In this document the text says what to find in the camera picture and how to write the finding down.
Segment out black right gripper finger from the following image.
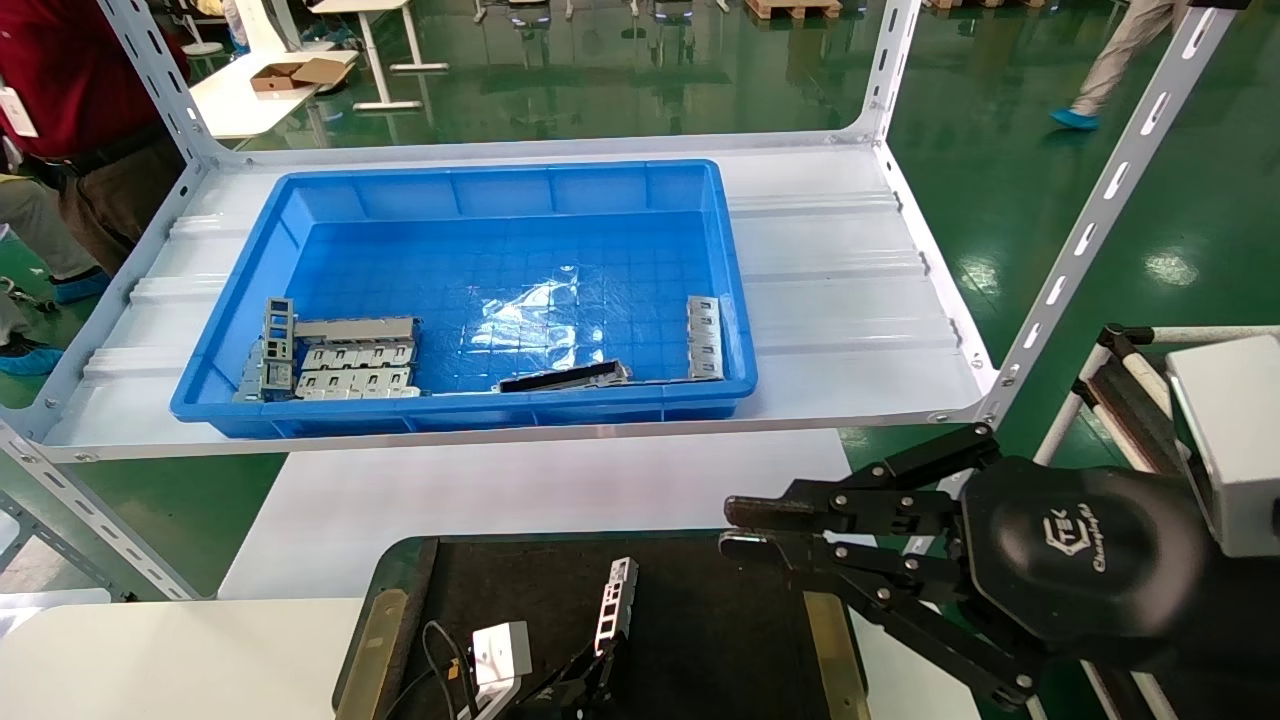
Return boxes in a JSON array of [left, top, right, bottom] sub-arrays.
[[717, 531, 1043, 712], [722, 422, 1002, 537]]

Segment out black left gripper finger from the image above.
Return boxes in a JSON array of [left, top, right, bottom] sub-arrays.
[[558, 630, 628, 703]]

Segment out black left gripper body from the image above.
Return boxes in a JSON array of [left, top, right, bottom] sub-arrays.
[[498, 678, 603, 720]]

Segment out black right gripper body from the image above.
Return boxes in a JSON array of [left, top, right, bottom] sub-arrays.
[[958, 456, 1213, 648]]

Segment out silver metal part square holes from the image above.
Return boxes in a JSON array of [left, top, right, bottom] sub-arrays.
[[594, 556, 640, 657]]

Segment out black container tray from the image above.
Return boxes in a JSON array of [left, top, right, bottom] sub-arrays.
[[333, 527, 873, 720]]

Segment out silver metal cage part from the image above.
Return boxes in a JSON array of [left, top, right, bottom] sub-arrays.
[[686, 296, 724, 382]]

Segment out dark flat metal part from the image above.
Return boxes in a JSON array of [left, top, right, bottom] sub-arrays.
[[496, 360, 634, 394]]

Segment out leaning grey metal part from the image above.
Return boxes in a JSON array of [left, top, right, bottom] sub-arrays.
[[234, 340, 267, 403]]

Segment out white tube cart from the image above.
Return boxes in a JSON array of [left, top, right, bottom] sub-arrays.
[[1038, 322, 1280, 720]]

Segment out white slotted metal shelf rack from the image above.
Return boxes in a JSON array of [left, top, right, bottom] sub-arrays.
[[0, 0, 1251, 603]]

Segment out clear plastic film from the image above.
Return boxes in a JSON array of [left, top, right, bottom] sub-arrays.
[[468, 268, 606, 353]]

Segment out blue plastic bin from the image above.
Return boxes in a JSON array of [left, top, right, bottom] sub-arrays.
[[170, 159, 759, 439]]

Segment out wooden pallet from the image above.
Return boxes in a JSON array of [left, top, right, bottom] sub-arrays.
[[745, 0, 844, 21]]

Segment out walking person beige trousers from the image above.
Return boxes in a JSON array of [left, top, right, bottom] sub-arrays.
[[1048, 0, 1183, 132]]

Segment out white desk with legs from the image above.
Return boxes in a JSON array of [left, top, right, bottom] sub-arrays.
[[308, 0, 451, 112]]

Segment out white background table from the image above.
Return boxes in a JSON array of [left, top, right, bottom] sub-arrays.
[[188, 48, 359, 141]]

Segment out open cardboard box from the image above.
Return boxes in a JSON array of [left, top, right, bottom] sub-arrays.
[[250, 57, 352, 94]]

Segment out seated person beige trousers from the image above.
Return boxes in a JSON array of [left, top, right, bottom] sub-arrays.
[[0, 172, 113, 377]]

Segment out person in red top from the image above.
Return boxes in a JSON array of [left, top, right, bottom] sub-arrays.
[[0, 0, 193, 277]]

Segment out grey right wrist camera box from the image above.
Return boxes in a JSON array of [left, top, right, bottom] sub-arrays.
[[1166, 335, 1280, 559]]

